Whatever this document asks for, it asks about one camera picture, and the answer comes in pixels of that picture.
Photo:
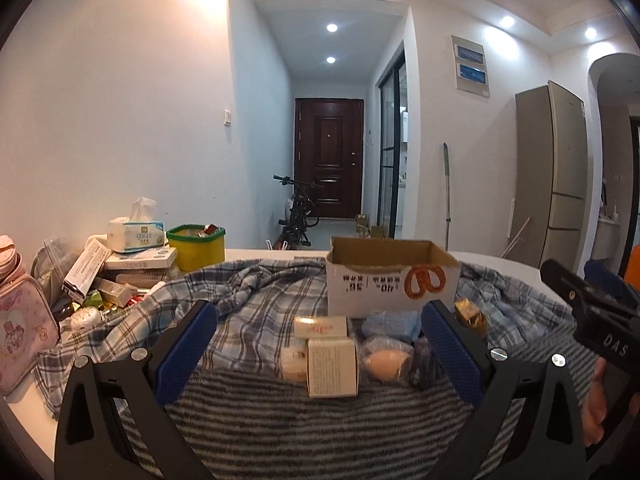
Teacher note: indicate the yellow bin green rim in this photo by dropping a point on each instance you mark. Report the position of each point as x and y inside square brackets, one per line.
[197, 245]

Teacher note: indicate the grey mop handle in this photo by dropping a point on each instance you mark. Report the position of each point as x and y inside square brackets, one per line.
[445, 152]

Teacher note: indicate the black bicycle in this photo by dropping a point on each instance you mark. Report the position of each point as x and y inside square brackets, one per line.
[298, 210]

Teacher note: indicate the long white medicine box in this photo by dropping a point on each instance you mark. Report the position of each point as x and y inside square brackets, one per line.
[79, 278]

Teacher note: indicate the open cardboard box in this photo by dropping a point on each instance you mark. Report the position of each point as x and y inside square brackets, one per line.
[367, 275]

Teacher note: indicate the pink cartoon bag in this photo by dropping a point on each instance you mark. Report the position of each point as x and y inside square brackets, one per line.
[27, 326]

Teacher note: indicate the white pink label box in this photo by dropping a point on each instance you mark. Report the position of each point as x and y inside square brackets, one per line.
[308, 327]

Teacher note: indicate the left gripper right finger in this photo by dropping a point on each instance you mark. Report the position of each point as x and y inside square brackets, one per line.
[546, 442]

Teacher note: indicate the white tissue pack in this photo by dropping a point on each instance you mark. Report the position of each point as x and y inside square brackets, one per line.
[139, 231]

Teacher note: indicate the white blue flat box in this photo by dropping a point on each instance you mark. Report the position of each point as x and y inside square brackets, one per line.
[159, 258]

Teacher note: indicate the beige refrigerator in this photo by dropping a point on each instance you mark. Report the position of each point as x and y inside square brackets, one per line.
[551, 176]

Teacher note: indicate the blue plaid shirt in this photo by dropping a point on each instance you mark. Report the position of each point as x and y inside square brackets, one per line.
[257, 301]

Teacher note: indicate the dark brown entrance door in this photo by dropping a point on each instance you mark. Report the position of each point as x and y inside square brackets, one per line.
[329, 154]

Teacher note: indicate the black framed glass door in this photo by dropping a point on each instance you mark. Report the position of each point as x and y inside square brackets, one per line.
[390, 140]

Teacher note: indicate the person's right hand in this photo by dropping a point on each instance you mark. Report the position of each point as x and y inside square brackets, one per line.
[594, 407]

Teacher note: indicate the cardboard boxes on floor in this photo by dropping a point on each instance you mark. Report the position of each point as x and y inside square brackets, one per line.
[365, 230]

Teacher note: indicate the bagged beige makeup sponge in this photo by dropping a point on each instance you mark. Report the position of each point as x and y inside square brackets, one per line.
[387, 360]

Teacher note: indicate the wall electrical panel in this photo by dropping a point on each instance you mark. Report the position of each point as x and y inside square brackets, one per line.
[470, 67]

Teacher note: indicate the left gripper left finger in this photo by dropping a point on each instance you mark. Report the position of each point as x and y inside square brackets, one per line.
[91, 442]

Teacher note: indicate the gold blue small box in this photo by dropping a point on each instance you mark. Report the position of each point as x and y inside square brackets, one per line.
[470, 316]

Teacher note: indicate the grey zip bag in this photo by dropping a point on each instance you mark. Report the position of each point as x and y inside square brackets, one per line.
[51, 264]

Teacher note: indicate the white printed carton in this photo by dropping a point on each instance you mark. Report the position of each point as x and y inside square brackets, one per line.
[332, 368]

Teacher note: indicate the grey striped blanket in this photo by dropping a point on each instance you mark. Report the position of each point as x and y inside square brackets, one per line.
[244, 422]

